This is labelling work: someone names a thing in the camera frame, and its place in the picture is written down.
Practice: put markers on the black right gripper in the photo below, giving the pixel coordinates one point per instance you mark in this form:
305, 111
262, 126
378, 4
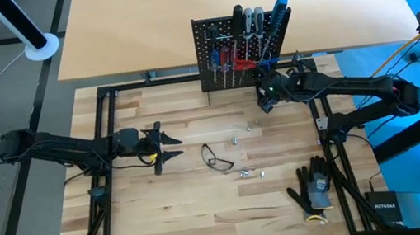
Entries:
280, 86

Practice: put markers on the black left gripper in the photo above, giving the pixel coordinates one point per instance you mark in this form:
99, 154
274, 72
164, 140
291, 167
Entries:
147, 145

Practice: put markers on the clear black safety glasses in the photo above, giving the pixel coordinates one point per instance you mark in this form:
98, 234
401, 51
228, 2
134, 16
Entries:
221, 163

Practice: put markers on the black screwdriver with blue cap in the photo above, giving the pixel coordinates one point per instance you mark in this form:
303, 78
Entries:
277, 11

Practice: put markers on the small black ribbed screwdriver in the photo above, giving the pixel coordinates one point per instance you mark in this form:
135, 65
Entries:
213, 32

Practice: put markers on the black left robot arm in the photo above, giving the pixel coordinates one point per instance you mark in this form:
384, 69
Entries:
73, 150

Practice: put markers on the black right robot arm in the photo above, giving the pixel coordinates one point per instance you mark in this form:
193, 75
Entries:
355, 85

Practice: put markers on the black metal pegboard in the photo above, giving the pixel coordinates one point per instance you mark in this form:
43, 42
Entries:
206, 80

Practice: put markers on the grey black work glove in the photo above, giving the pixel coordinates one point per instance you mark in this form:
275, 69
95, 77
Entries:
318, 186
302, 203

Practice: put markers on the light wooden desk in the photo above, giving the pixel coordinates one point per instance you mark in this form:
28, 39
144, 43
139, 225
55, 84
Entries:
130, 29

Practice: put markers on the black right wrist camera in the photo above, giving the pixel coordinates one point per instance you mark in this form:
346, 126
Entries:
265, 105

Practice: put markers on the silver metal bracket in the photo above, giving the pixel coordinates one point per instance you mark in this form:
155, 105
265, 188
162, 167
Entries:
322, 122

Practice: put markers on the black aluminium table frame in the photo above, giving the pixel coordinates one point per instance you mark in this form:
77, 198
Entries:
134, 86

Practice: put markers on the chrome tool holder rail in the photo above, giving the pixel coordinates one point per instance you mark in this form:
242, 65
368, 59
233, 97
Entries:
209, 67
219, 38

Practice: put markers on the black plastic bracket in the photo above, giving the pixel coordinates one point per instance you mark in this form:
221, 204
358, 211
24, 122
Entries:
98, 194

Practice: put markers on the black Netgear network switch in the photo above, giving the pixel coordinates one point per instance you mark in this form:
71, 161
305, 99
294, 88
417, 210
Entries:
384, 208

